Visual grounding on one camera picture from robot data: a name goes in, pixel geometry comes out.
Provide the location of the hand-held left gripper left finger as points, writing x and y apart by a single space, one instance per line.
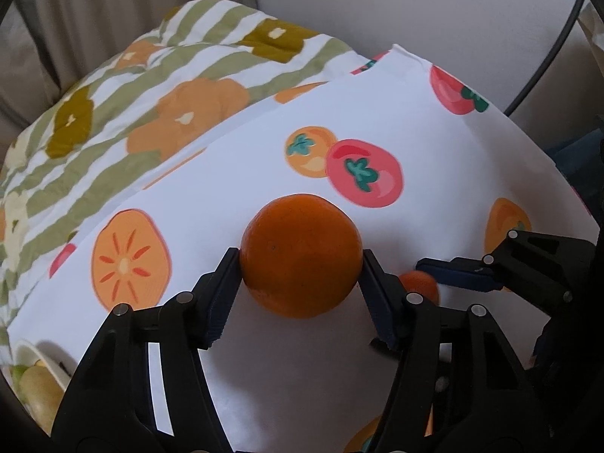
219 302

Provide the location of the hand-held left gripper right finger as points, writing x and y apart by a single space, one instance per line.
377 302

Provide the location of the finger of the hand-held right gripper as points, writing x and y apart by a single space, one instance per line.
467 276

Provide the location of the small reddish orange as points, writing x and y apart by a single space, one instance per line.
422 290

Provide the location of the medium round orange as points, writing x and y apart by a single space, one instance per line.
302 255

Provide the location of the cream plate with duck print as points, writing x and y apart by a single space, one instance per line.
47 356

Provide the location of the white persimmon print cloth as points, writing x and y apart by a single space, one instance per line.
245 174

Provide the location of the dark clothing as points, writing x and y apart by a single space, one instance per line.
583 179

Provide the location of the yellow-red apple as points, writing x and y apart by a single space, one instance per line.
41 394

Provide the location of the small green fruit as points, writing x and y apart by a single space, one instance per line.
18 375

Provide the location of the green striped floral blanket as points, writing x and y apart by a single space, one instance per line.
141 85

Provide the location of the beige curtain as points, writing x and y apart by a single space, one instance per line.
94 4

